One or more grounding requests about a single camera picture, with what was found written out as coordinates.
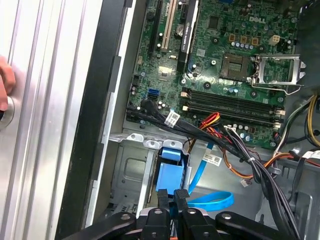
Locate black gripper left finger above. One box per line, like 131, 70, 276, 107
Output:
61, 188, 173, 240

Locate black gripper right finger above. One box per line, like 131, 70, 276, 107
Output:
172, 188, 300, 240

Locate hard disk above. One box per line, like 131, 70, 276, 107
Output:
154, 146, 189, 199

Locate grey metal disk bay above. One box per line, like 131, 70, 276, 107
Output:
109, 132, 194, 221

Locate black RAM slot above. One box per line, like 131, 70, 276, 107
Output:
182, 106, 281, 130
181, 87, 286, 111
181, 92, 286, 117
182, 101, 282, 124

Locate black expansion slot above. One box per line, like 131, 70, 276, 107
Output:
147, 0, 164, 59

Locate white expansion slot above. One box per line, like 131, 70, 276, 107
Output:
160, 0, 177, 54

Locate person's hand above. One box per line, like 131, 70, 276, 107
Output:
0, 55, 17, 112

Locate grey optical drive cage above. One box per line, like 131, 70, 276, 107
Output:
254, 149, 320, 240

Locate black open PC case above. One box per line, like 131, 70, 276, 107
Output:
54, 0, 320, 240

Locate thin metal locking lever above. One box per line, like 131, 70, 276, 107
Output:
250, 82, 305, 96

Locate CPU socket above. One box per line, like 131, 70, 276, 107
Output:
220, 52, 251, 81

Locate green motherboard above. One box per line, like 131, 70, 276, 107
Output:
125, 0, 301, 151

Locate metal socket cover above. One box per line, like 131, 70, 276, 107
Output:
252, 53, 307, 87

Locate black graphics card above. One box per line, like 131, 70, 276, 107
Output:
176, 0, 201, 74

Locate silver coin battery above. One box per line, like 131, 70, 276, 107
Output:
175, 24, 188, 38

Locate blue flat disk wire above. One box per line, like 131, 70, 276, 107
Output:
186, 140, 236, 209

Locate black wire bundle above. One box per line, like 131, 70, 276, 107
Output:
126, 98, 305, 240

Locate orange and red wires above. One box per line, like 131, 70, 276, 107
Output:
198, 112, 254, 181

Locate blue board wire port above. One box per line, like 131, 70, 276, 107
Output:
147, 88, 160, 101

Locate yellow and black wires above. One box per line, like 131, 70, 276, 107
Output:
305, 94, 320, 149

